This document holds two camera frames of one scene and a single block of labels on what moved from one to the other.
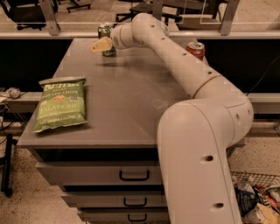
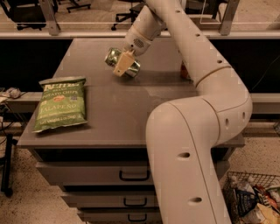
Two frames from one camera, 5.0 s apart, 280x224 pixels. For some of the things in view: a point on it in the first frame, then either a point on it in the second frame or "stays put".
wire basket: (258, 197) stays put
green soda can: (105, 31) to (111, 59)
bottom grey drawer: (125, 214) stays put
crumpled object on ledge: (12, 92) stays put
